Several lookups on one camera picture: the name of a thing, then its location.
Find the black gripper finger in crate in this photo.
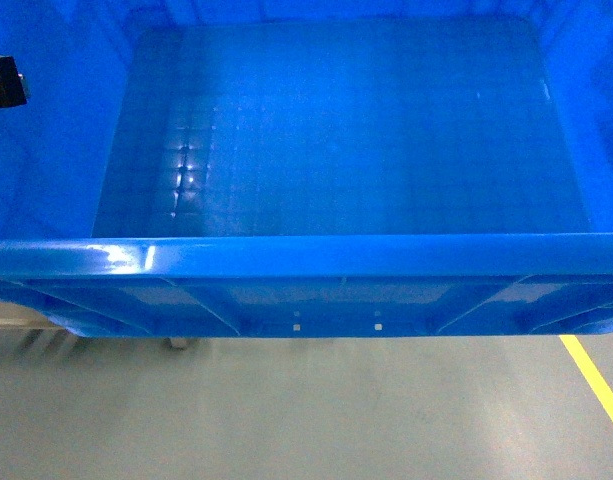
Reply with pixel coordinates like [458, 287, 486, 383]
[0, 55, 28, 108]

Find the blue plastic crate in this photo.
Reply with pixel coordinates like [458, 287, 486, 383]
[0, 1, 613, 338]

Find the metal roller shelf rack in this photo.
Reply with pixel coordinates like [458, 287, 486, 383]
[0, 301, 199, 360]

